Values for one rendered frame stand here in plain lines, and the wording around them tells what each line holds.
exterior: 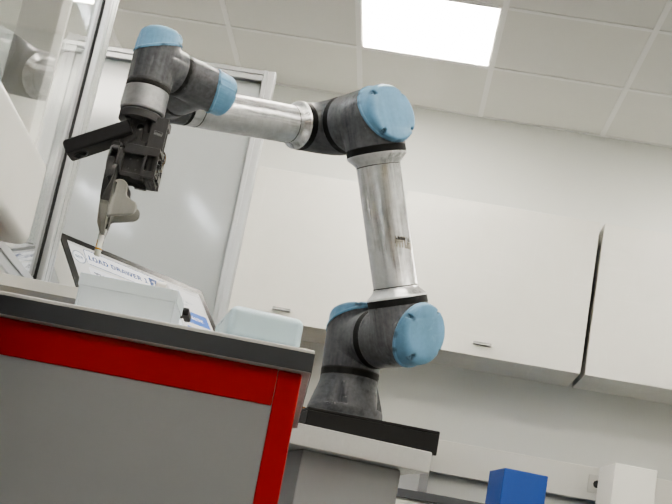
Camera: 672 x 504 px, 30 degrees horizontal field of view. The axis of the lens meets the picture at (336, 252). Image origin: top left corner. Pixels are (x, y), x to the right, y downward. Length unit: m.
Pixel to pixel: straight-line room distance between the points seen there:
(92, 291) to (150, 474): 0.25
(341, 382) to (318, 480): 0.20
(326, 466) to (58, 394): 0.91
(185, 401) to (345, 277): 4.10
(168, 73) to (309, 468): 0.77
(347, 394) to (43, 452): 0.99
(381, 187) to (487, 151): 3.83
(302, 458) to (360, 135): 0.61
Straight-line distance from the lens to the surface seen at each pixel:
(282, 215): 5.70
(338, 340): 2.46
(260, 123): 2.38
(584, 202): 6.17
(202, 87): 2.15
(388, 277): 2.37
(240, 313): 1.57
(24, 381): 1.56
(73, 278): 3.07
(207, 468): 1.53
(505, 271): 5.65
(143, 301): 1.60
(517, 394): 5.91
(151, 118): 2.08
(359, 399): 2.42
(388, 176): 2.38
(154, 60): 2.11
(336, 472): 2.37
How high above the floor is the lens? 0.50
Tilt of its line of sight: 14 degrees up
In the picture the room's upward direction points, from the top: 11 degrees clockwise
